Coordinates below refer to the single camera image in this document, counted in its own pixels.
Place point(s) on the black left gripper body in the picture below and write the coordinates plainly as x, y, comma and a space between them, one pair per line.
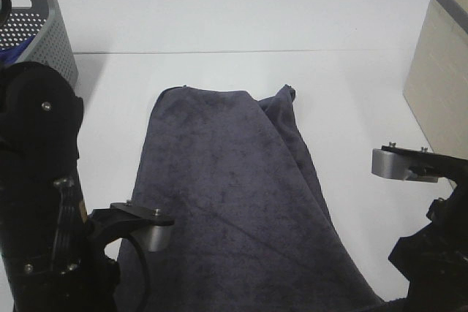
60, 263

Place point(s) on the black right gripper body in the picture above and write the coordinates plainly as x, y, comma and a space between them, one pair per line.
434, 259

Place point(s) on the dark grey towel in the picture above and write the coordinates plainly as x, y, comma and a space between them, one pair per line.
252, 229

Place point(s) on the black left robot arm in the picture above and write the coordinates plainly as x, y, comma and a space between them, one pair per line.
40, 120

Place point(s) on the beige storage box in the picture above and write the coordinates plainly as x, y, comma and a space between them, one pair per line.
436, 86

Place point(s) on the blue cloth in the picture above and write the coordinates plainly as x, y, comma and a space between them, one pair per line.
10, 55

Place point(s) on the grey perforated plastic basket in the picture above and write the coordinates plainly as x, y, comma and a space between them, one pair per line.
42, 25

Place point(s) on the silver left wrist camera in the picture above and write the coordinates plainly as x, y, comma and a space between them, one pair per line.
151, 228

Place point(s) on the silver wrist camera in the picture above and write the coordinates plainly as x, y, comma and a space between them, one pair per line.
404, 164
151, 228

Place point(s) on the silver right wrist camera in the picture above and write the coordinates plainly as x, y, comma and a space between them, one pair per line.
404, 164

